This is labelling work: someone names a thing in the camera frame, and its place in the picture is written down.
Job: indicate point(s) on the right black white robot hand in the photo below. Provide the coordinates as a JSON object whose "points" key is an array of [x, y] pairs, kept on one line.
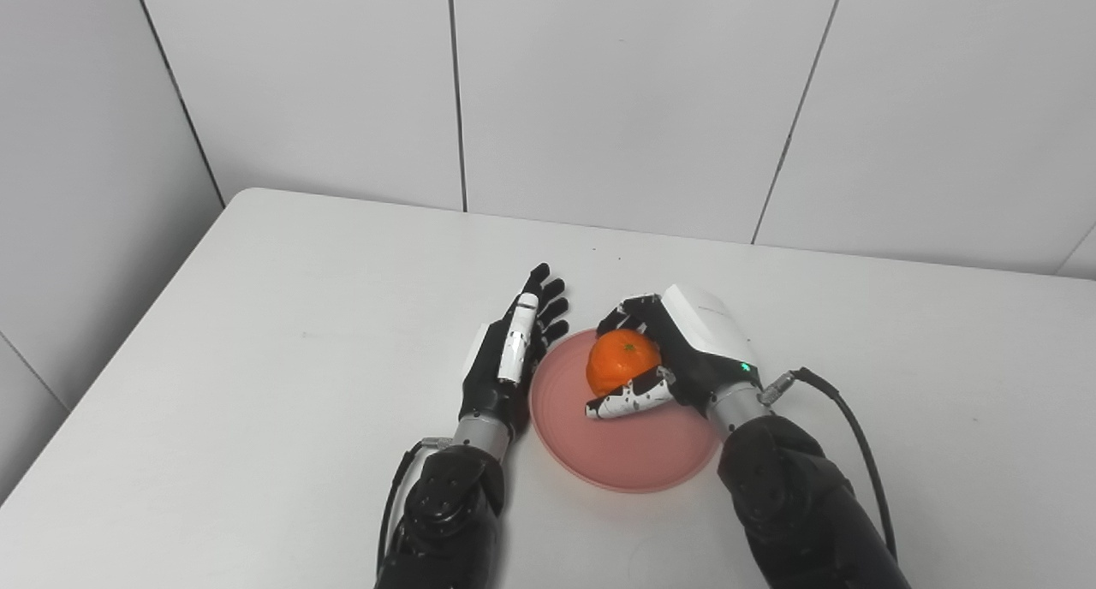
{"points": [[702, 341]]}

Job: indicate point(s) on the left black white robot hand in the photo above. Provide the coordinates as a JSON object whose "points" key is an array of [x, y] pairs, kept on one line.
{"points": [[497, 375]]}

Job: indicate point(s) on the pink round plate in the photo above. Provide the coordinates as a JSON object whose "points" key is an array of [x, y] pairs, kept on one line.
{"points": [[634, 452]]}

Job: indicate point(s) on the orange fruit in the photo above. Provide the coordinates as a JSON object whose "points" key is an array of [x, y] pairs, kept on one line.
{"points": [[618, 359]]}

